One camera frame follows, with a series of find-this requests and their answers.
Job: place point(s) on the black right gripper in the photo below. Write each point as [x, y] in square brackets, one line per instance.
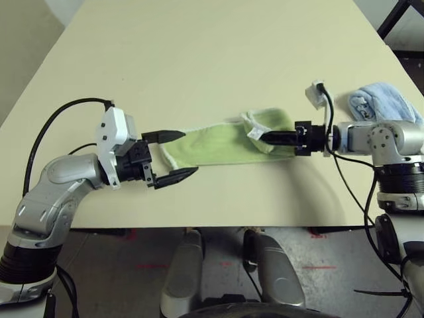
[314, 139]

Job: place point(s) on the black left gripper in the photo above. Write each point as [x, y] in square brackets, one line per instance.
[136, 165]

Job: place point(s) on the green terry towel white trim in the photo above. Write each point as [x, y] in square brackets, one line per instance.
[215, 145]

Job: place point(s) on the light blue folded towel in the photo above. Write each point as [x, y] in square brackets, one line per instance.
[387, 99]

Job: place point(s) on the black table foot bar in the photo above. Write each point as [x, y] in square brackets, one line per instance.
[344, 230]
[99, 234]

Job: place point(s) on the silver left robot leg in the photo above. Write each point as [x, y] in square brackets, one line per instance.
[182, 278]

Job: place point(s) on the silver robot leg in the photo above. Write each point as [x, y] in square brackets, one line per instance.
[182, 278]
[275, 275]

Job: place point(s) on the silver right robot leg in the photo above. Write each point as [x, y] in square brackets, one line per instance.
[275, 275]

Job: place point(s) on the black robot waist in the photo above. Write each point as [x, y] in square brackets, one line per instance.
[251, 309]

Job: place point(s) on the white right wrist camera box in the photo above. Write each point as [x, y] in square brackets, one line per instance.
[314, 94]

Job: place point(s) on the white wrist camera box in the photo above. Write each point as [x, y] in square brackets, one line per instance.
[111, 132]
[314, 94]

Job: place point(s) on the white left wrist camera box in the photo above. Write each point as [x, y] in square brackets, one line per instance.
[111, 132]

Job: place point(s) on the beige side table black frame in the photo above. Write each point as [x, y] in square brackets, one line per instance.
[395, 16]

